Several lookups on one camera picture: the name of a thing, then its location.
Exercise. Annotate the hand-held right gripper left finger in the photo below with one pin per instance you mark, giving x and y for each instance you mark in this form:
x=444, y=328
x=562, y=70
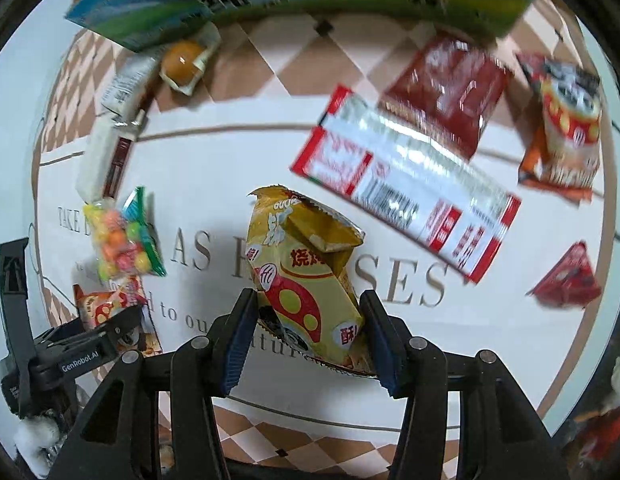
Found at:
x=239, y=345

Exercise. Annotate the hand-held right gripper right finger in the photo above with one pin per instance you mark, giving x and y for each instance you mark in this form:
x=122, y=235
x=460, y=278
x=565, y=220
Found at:
x=380, y=345

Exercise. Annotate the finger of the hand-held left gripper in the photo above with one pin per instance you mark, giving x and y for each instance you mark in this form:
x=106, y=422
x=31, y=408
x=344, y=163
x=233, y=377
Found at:
x=17, y=305
x=104, y=330

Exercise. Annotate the yellow snack packet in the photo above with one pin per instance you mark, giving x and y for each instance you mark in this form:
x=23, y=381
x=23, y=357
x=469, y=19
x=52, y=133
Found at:
x=300, y=280

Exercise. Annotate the red triangular packet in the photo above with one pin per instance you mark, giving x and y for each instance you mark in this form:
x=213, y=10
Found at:
x=570, y=275

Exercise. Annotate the clear packet with orange egg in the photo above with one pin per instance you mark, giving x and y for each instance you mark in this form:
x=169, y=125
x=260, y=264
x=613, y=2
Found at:
x=182, y=60

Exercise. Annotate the bag of colourful candy balls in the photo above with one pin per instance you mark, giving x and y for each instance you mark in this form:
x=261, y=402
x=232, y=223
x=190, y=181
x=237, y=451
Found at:
x=119, y=240

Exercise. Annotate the white and dark red box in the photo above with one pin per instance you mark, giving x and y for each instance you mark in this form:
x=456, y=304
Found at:
x=97, y=160

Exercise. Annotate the long white and red packet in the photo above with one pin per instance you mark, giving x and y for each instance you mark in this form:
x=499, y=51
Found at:
x=405, y=180

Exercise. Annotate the printed checkered tablecloth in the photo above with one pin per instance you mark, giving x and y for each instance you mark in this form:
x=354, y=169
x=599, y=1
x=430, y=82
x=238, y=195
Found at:
x=214, y=160

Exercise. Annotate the red and white soft item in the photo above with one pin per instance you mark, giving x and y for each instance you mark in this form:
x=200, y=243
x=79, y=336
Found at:
x=610, y=425

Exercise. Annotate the silver white tube packet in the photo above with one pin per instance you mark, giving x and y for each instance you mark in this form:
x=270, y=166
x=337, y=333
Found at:
x=127, y=85

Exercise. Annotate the dark red flat packet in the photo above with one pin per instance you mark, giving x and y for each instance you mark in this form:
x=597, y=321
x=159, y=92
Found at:
x=445, y=85

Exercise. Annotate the orange and white snack packet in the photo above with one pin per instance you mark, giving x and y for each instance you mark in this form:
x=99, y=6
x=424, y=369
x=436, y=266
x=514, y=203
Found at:
x=570, y=125

